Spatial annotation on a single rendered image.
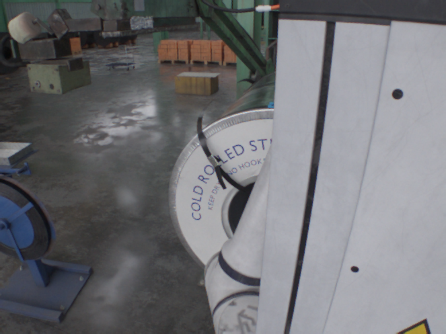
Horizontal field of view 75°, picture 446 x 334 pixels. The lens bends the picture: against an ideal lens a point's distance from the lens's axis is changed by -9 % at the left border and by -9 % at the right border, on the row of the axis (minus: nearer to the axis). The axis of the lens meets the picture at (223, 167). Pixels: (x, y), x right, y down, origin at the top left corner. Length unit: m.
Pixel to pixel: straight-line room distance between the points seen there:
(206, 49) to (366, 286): 12.37
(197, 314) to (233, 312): 1.46
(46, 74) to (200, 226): 1.08
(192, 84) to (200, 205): 6.09
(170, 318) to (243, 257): 1.48
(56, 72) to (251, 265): 1.07
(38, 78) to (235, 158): 0.94
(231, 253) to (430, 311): 0.54
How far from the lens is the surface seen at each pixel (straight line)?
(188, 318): 2.20
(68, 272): 2.68
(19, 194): 2.04
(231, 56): 12.19
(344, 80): 0.25
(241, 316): 0.75
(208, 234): 1.81
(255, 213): 0.73
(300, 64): 0.25
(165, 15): 1.55
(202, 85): 7.56
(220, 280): 0.83
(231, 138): 1.48
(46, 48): 1.49
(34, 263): 2.49
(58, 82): 1.44
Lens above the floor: 1.74
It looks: 26 degrees down
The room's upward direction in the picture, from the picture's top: straight up
